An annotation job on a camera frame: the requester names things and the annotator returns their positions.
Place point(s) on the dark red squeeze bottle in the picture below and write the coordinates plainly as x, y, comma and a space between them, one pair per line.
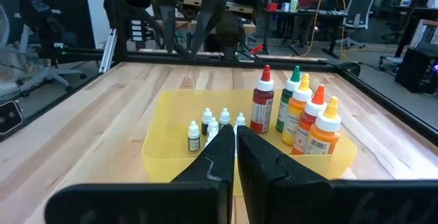
261, 107

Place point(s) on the black background desk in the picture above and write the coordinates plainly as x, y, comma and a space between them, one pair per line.
301, 13

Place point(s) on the orange squeeze bottle yellow tip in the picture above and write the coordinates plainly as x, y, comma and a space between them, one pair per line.
294, 118

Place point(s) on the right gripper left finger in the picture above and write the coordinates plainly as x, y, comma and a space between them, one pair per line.
219, 162

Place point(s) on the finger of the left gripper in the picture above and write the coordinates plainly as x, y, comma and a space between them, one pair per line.
208, 22
169, 25

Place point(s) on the black computer tower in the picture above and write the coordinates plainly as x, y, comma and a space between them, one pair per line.
417, 70

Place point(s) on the small dark blue dropper bottle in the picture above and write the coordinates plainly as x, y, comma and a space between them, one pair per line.
224, 118

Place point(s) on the black box white outline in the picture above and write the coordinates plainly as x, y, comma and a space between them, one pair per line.
10, 116

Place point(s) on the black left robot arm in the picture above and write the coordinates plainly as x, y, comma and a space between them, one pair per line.
229, 32

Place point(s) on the small dropper bottle white label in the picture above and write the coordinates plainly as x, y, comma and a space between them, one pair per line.
193, 138

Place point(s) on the green squeeze bottle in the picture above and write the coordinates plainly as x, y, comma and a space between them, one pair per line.
285, 100

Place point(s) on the yellow translucent plastic bin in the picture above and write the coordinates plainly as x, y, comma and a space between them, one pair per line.
171, 155

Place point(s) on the white mesh office chair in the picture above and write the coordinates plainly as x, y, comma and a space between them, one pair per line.
357, 15

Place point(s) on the silver aluminium bar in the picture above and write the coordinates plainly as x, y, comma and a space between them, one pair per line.
107, 51

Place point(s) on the small red clamp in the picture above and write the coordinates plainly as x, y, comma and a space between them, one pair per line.
256, 48

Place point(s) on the grey office chair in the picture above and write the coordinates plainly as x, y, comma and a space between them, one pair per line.
41, 73

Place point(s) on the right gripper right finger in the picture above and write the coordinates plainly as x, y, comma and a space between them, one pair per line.
260, 172

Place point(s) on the red-orange squeeze bottle orange tip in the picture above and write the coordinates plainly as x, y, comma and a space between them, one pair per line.
308, 118

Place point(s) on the black aluminium table frame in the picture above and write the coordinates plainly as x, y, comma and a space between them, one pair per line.
154, 58

